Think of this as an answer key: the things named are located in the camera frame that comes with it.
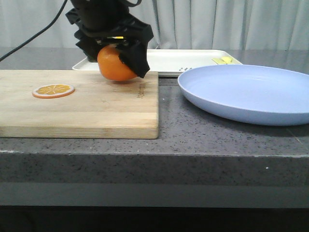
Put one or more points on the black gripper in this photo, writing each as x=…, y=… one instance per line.
x=111, y=18

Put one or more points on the whole orange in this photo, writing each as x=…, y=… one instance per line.
x=111, y=67

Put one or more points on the blue plate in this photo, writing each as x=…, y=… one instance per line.
x=248, y=93

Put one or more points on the white tray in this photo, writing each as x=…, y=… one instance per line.
x=173, y=62

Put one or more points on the yellow item on tray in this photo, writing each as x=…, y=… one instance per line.
x=223, y=60

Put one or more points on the wooden cutting board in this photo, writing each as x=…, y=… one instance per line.
x=98, y=108

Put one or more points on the grey curtain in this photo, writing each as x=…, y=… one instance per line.
x=183, y=24

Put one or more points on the orange slice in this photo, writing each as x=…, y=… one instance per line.
x=53, y=91

